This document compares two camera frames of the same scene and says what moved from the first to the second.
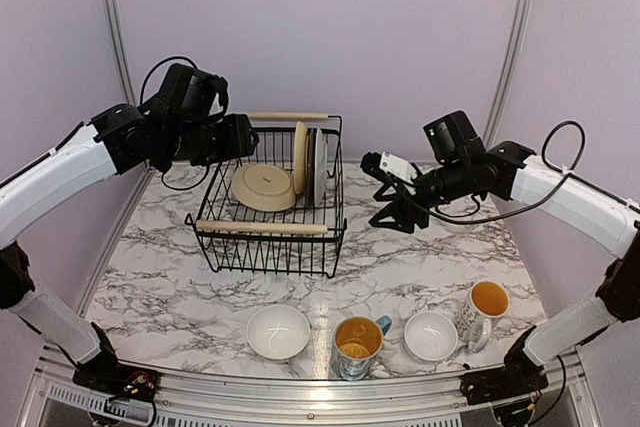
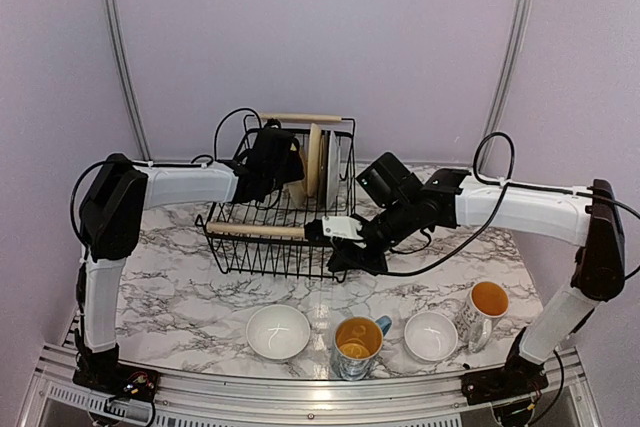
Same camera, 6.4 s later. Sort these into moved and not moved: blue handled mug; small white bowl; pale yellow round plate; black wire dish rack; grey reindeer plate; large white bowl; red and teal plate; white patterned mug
Moved: grey reindeer plate; black wire dish rack; red and teal plate; pale yellow round plate
Not moved: large white bowl; small white bowl; blue handled mug; white patterned mug
